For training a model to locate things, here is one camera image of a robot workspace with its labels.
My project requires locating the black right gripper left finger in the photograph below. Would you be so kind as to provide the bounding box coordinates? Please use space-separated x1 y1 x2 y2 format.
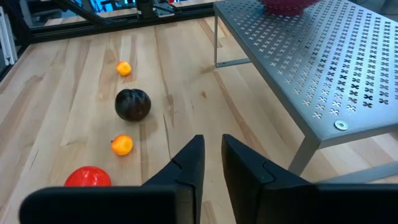
19 134 206 224

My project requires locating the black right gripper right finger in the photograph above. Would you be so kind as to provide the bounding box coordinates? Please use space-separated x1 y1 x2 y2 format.
221 133 398 224

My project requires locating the small orange fruit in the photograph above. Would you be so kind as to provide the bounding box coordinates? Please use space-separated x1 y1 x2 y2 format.
116 60 132 77
111 134 134 157

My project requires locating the shiny red round fruit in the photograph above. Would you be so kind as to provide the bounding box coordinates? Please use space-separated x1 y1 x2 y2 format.
64 165 112 187

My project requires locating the dark purple plum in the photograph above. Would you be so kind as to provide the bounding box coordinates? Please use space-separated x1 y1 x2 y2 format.
114 88 152 123

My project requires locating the red bowl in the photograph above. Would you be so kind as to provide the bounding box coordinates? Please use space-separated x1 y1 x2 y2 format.
259 0 321 17

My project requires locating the grey perforated metal shelf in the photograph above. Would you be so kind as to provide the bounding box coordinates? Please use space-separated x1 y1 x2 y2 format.
213 0 398 184

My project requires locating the white aluminium post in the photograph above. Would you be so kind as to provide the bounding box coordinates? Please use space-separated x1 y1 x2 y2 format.
0 6 19 67

